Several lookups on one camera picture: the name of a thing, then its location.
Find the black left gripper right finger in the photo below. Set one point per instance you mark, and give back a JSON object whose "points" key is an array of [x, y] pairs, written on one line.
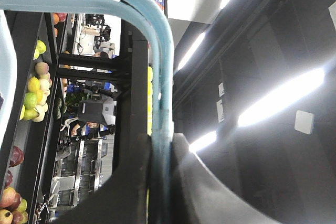
{"points": [[198, 196]]}

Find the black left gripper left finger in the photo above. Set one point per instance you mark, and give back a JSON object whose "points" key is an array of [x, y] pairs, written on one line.
{"points": [[122, 198]]}

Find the light blue plastic basket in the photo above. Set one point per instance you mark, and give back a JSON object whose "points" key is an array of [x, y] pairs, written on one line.
{"points": [[146, 16]]}

